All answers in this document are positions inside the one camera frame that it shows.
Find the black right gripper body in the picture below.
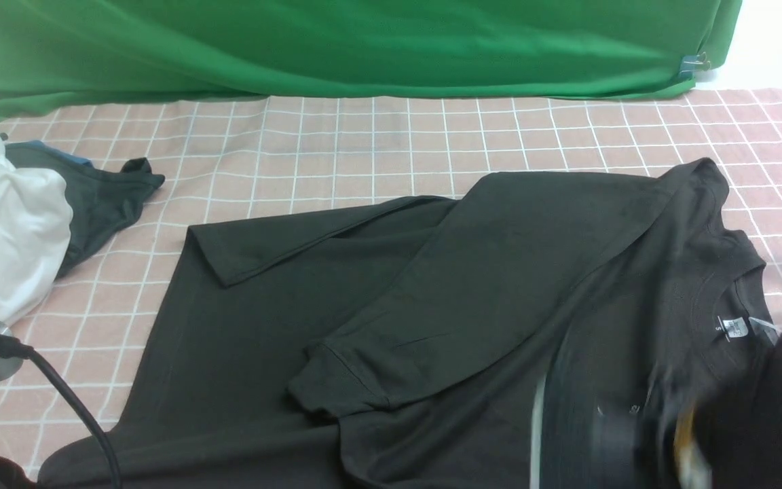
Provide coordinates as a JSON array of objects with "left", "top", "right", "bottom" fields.
[{"left": 635, "top": 278, "right": 782, "bottom": 489}]

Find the dark gray long-sleeve top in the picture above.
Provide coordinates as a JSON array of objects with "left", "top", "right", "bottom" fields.
[{"left": 37, "top": 158, "right": 782, "bottom": 489}]

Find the white garment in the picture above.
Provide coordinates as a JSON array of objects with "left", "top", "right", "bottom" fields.
[{"left": 0, "top": 139, "right": 73, "bottom": 325}]

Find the dark teal garment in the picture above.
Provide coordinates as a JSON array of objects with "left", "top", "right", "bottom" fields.
[{"left": 4, "top": 142, "right": 166, "bottom": 278}]

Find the blue garment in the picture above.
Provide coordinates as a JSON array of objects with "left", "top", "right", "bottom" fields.
[{"left": 24, "top": 140, "right": 94, "bottom": 168}]

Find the metal binder clip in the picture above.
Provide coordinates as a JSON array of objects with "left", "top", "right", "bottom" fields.
[{"left": 677, "top": 52, "right": 711, "bottom": 80}]

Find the pink checkered tablecloth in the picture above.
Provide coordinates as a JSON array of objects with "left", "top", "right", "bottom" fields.
[{"left": 0, "top": 88, "right": 782, "bottom": 428}]

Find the green backdrop cloth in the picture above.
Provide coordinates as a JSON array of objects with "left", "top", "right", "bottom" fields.
[{"left": 0, "top": 1, "right": 742, "bottom": 121}]

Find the black left camera cable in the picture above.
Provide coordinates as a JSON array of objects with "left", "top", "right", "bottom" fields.
[{"left": 0, "top": 340, "right": 124, "bottom": 489}]

